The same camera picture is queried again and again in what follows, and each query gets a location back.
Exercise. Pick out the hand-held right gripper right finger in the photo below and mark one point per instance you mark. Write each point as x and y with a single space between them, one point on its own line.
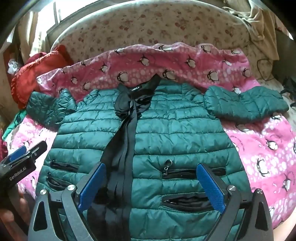
210 187

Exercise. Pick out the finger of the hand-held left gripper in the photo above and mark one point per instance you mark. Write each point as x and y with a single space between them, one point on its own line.
16 154
35 149

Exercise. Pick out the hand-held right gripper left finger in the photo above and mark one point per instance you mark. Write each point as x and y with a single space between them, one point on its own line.
91 185

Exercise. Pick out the green quilted puffer jacket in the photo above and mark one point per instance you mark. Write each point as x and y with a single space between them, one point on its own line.
180 129

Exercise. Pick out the person's left hand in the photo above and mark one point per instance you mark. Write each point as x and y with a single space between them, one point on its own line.
13 214

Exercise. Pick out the green cloth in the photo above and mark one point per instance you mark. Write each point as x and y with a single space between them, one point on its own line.
16 122

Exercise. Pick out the pink penguin print blanket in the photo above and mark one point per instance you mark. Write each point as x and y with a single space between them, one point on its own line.
256 148

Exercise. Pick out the red ruffled cushion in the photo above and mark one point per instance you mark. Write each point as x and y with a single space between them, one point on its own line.
34 71

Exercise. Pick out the clear crumpled plastic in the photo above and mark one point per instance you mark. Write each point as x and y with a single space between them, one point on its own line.
12 66

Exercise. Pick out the cream curtain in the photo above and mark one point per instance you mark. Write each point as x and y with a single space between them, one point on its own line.
30 34

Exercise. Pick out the black object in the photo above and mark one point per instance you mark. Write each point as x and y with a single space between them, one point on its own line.
289 88

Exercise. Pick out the floral bed sheet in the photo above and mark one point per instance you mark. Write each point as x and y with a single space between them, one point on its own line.
161 25

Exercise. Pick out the beige crumpled cloth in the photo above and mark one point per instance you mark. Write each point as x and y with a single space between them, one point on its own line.
256 20

